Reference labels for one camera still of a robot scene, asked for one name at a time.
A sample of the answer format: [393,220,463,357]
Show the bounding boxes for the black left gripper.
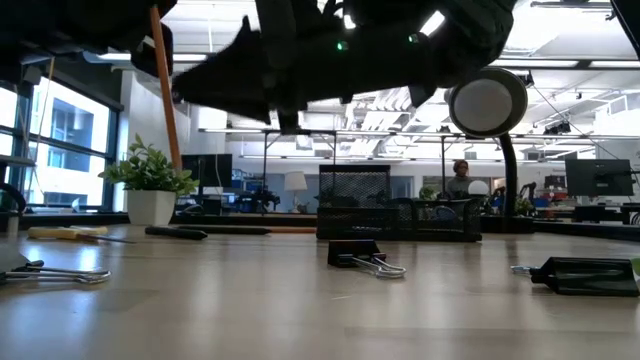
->
[0,0,179,85]

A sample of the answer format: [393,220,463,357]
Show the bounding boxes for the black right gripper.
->
[172,0,362,136]

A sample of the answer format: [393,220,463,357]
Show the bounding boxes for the black pen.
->
[144,225,274,242]

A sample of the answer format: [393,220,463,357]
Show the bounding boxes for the small black binder clip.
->
[327,238,407,280]

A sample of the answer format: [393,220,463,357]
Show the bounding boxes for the yellow-handled scissors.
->
[27,225,137,245]

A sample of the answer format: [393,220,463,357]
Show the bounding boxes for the black mesh desk organizer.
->
[316,164,484,244]

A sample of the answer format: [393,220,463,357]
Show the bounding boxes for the large black binder clip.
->
[510,256,640,298]

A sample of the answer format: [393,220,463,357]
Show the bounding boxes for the black computer monitor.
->
[565,158,635,198]
[180,153,234,190]

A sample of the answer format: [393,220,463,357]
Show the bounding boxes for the white shade table lamp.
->
[283,170,309,214]

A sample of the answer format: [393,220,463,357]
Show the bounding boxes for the green plant in white pot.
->
[98,133,200,227]

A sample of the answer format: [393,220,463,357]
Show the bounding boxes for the person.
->
[445,159,474,201]

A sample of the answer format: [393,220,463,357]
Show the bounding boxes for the round desk lamp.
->
[448,67,535,235]

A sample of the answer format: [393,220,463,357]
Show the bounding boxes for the long ceiling light bar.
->
[97,51,640,70]

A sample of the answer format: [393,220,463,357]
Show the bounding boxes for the silver ventilation duct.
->
[499,0,609,57]

